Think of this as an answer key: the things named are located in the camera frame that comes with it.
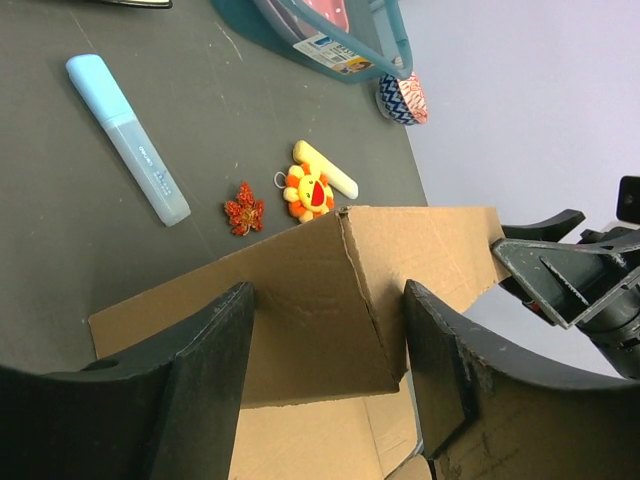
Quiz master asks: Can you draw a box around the white square plate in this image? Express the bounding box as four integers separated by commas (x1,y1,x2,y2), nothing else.
94,0,173,9

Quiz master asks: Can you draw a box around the orange maple leaf charm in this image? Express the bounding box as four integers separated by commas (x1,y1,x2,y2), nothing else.
223,182,265,236

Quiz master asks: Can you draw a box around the teal plastic basin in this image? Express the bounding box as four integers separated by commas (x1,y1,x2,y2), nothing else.
213,1,413,84

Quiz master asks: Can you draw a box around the pink dotted plate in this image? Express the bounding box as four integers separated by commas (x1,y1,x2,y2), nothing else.
304,0,350,32

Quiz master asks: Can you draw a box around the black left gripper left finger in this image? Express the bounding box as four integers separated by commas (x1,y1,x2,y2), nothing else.
1,283,255,479

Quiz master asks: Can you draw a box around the brown cardboard box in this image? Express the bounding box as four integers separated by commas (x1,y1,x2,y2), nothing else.
89,206,505,479

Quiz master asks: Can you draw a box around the yellow orange sunflower plush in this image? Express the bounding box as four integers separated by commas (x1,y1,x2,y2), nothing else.
274,163,335,223

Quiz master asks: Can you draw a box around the blue highlighter marker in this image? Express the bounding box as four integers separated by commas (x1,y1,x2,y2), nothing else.
65,54,191,227

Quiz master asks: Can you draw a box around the red patterned bowl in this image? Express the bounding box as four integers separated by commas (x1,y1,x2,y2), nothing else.
375,72,428,127

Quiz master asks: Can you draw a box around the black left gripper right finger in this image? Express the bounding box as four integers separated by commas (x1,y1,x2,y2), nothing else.
403,280,639,479

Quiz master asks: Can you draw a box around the yellow highlighter marker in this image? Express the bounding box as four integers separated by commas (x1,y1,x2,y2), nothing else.
292,140,359,200

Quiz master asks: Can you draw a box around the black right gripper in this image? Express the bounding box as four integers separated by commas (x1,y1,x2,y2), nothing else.
492,209,639,379

